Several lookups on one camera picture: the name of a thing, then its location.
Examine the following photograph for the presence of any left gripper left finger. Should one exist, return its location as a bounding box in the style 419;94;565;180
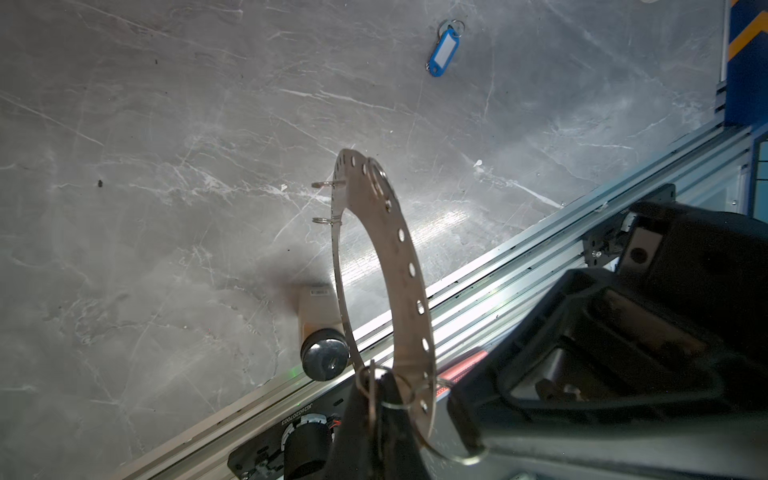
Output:
323;378;380;479

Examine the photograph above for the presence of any aluminium front rail frame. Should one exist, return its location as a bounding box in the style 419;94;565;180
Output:
117;119;761;479

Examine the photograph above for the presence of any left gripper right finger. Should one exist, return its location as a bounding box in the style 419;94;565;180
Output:
379;373;430;480

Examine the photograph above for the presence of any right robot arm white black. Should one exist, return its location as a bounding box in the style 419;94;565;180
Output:
447;201;767;479

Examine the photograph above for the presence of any blue key tag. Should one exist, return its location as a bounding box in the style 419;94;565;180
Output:
425;19;466;78

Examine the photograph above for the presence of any small jar black lid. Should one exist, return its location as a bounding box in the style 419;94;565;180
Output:
297;284;352;383

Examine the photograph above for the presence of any perforated metal ring disc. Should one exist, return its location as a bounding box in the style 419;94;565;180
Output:
313;149;437;440

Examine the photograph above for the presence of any pink white box cutter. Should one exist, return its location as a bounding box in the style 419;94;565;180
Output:
436;348;488;400

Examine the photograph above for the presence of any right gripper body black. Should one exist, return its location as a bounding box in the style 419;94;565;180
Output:
448;269;767;479

